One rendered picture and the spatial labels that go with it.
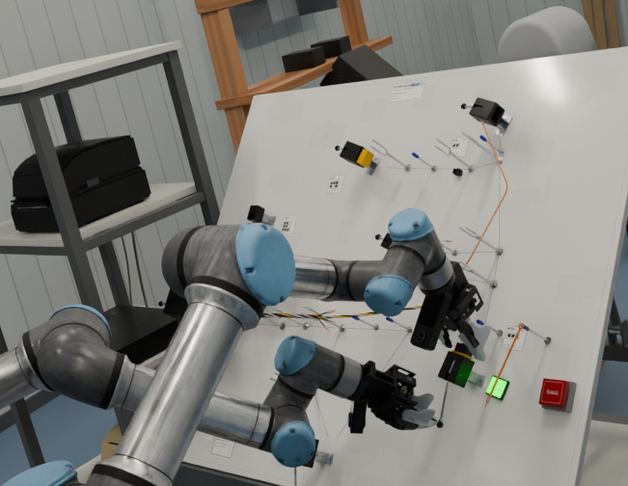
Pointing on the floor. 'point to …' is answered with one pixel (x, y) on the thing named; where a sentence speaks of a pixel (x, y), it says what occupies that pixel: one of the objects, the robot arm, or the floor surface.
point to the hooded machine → (546, 36)
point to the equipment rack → (196, 193)
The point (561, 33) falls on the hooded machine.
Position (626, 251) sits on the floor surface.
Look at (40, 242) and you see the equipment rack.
